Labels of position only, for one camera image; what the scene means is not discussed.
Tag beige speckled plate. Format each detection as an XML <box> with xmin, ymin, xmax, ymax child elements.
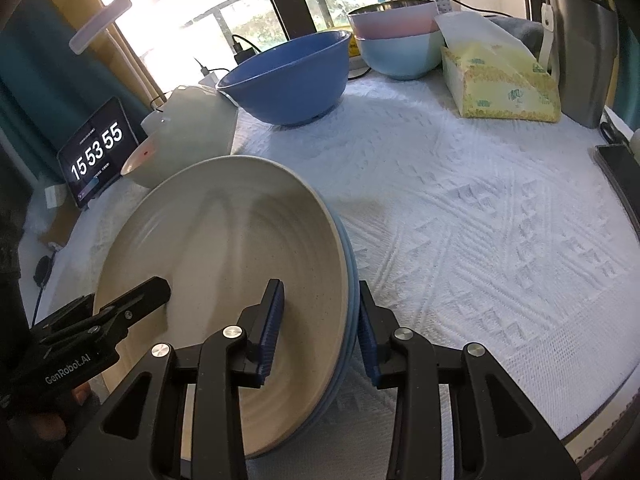
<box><xmin>96</xmin><ymin>156</ymin><xmax>348</xmax><ymax>458</ymax></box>

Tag pink strawberry bowl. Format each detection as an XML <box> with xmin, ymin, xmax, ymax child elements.
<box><xmin>120</xmin><ymin>86</ymin><xmax>239</xmax><ymax>188</ymax></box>

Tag light blue plate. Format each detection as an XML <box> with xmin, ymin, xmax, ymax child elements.
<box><xmin>302</xmin><ymin>194</ymin><xmax>360</xmax><ymax>429</ymax></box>

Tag dark blue bowl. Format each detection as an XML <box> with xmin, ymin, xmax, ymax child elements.
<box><xmin>217</xmin><ymin>30</ymin><xmax>352</xmax><ymax>126</ymax></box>

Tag person's left hand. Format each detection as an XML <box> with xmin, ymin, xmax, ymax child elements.
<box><xmin>8</xmin><ymin>382</ymin><xmax>94</xmax><ymax>442</ymax></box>

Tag small cardboard box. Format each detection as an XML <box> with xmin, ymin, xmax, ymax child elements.
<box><xmin>39</xmin><ymin>184</ymin><xmax>80</xmax><ymax>249</ymax></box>

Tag tablet showing clock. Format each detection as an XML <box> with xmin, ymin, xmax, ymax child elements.
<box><xmin>56</xmin><ymin>96</ymin><xmax>140</xmax><ymax>209</ymax></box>

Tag white textured tablecloth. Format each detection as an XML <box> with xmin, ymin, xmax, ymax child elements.
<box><xmin>34</xmin><ymin>66</ymin><xmax>640</xmax><ymax>480</ymax></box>

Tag teal curtain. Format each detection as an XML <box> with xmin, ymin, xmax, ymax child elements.
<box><xmin>0</xmin><ymin>0</ymin><xmax>150</xmax><ymax>183</ymax></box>

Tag black phone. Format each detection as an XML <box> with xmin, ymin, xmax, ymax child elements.
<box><xmin>594</xmin><ymin>144</ymin><xmax>640</xmax><ymax>224</ymax></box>

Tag black scissors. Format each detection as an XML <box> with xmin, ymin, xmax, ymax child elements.
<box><xmin>599</xmin><ymin>122</ymin><xmax>627</xmax><ymax>144</ymax></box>

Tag yellow tissue pack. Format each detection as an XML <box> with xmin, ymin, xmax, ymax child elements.
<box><xmin>435</xmin><ymin>12</ymin><xmax>561</xmax><ymax>122</ymax></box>

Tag light blue bowl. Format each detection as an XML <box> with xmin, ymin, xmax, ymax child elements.
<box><xmin>356</xmin><ymin>30</ymin><xmax>445</xmax><ymax>80</ymax></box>

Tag grey folded towel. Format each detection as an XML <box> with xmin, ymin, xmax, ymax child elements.
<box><xmin>488</xmin><ymin>15</ymin><xmax>544</xmax><ymax>58</ymax></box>

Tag pink steel-lined bowl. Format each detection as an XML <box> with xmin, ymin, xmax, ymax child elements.
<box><xmin>347</xmin><ymin>0</ymin><xmax>438</xmax><ymax>39</ymax></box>

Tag white storage basket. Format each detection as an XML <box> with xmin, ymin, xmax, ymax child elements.
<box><xmin>435</xmin><ymin>0</ymin><xmax>452</xmax><ymax>14</ymax></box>

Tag white charger with cable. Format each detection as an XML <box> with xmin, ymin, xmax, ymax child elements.
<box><xmin>196</xmin><ymin>60</ymin><xmax>229</xmax><ymax>88</ymax></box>

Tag black charger with cable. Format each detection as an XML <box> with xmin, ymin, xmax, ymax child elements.
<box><xmin>231</xmin><ymin>34</ymin><xmax>262</xmax><ymax>65</ymax></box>

